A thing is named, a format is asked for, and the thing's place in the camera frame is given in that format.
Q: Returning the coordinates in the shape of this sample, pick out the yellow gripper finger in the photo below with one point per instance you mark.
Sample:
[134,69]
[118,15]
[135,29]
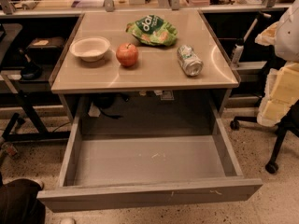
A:
[286,87]
[271,112]

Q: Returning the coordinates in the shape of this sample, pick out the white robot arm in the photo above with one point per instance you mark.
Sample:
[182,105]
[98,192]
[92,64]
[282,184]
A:
[284,36]

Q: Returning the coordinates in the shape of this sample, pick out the open grey top drawer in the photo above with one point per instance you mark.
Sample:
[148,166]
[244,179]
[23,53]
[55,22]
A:
[159,153]

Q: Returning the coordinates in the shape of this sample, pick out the white handheld tool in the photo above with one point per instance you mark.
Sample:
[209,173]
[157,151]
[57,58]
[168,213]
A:
[240,42]

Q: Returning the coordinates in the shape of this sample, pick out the green chip bag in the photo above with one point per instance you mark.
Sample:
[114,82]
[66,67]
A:
[153,31]

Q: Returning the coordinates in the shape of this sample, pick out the red apple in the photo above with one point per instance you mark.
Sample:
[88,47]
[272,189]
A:
[127,54]

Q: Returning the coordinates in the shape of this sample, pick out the white paper bowl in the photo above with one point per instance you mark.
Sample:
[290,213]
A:
[90,49]

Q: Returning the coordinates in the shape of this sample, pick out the black box on shelf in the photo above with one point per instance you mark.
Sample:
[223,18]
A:
[46,50]

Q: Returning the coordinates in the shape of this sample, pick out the person's dark trouser leg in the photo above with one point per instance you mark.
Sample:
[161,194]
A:
[19,203]

